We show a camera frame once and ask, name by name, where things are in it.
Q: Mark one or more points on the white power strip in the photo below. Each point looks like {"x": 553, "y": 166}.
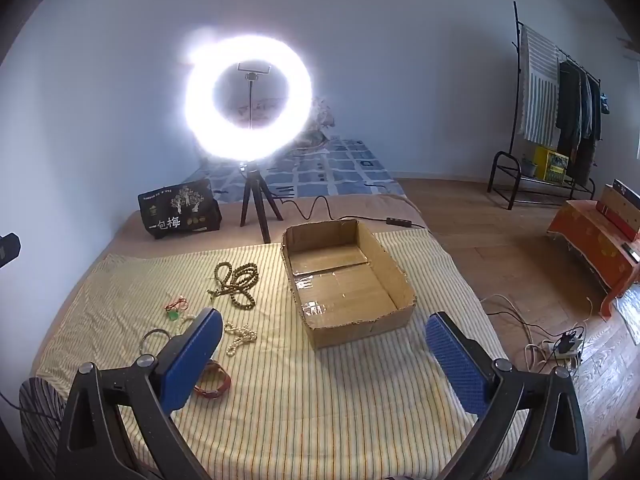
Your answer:
{"x": 565, "y": 352}

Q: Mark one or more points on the small grey pot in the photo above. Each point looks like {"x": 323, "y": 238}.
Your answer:
{"x": 529, "y": 166}

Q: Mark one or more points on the blue patterned bed sheet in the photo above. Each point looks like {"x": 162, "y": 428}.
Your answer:
{"x": 345, "y": 170}

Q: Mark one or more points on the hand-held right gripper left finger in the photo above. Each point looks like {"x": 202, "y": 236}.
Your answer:
{"x": 192, "y": 360}

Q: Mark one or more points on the metal bangle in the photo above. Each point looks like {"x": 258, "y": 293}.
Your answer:
{"x": 150, "y": 334}

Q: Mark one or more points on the blue hanging garment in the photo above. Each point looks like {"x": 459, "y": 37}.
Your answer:
{"x": 604, "y": 105}

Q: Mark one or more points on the yellow striped cloth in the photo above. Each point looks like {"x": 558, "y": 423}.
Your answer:
{"x": 280, "y": 400}

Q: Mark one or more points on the clear plastic sheet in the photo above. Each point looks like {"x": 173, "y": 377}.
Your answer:
{"x": 631, "y": 315}

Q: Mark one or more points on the tan bed mattress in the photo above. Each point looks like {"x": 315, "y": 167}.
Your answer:
{"x": 125, "y": 245}

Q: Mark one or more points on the tan flat box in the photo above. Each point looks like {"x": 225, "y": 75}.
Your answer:
{"x": 612, "y": 202}

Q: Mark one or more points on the black phone clamp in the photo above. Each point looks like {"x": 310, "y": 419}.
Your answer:
{"x": 255, "y": 67}

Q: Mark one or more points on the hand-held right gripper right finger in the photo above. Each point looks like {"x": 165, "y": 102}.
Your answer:
{"x": 457, "y": 365}

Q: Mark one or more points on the black tripod stand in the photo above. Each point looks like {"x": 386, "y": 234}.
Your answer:
{"x": 252, "y": 195}

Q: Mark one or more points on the cardboard box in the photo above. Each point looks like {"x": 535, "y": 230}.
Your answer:
{"x": 350, "y": 332}

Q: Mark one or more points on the black printed snack bag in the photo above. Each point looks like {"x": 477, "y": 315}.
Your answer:
{"x": 175, "y": 210}

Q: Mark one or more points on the black metal clothes rack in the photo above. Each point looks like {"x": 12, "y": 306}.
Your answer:
{"x": 515, "y": 85}

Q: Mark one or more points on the yellow box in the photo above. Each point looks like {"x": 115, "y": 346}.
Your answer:
{"x": 545, "y": 157}

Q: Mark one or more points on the dark hanging clothes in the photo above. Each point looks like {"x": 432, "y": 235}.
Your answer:
{"x": 570, "y": 110}

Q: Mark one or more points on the striped hanging towel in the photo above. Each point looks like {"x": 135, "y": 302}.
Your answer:
{"x": 540, "y": 90}

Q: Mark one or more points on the black charger plug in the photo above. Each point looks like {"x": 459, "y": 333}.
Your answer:
{"x": 566, "y": 339}

